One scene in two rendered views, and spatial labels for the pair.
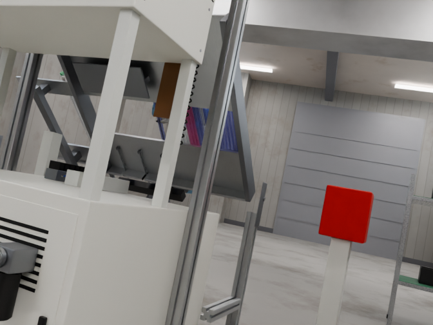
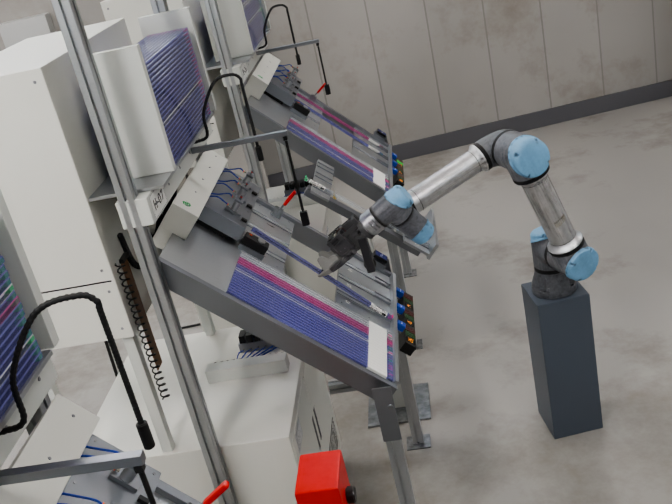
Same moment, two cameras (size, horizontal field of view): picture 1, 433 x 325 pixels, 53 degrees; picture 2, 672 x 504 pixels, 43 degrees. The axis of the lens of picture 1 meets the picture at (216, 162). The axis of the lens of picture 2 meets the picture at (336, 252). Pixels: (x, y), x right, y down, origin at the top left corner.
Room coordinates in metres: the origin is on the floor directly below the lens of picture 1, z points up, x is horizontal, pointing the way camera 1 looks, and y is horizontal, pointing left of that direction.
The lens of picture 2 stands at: (1.10, -2.01, 1.98)
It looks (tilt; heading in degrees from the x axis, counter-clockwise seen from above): 23 degrees down; 74
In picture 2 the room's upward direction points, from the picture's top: 13 degrees counter-clockwise
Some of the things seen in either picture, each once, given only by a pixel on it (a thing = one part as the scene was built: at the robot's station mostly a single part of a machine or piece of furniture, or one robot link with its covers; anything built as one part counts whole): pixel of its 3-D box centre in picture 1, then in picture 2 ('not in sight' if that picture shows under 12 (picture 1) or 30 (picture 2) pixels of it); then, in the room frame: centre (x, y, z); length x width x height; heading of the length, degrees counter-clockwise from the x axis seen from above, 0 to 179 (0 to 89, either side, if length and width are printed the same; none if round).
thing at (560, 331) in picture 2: not in sight; (562, 356); (2.47, 0.28, 0.28); 0.18 x 0.18 x 0.55; 76
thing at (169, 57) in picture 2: not in sight; (160, 95); (1.38, 0.41, 1.52); 0.51 x 0.13 x 0.27; 66
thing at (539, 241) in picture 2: not in sight; (550, 245); (2.47, 0.28, 0.72); 0.13 x 0.12 x 0.14; 90
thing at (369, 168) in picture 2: not in sight; (297, 199); (2.00, 1.67, 0.65); 1.01 x 0.73 x 1.29; 156
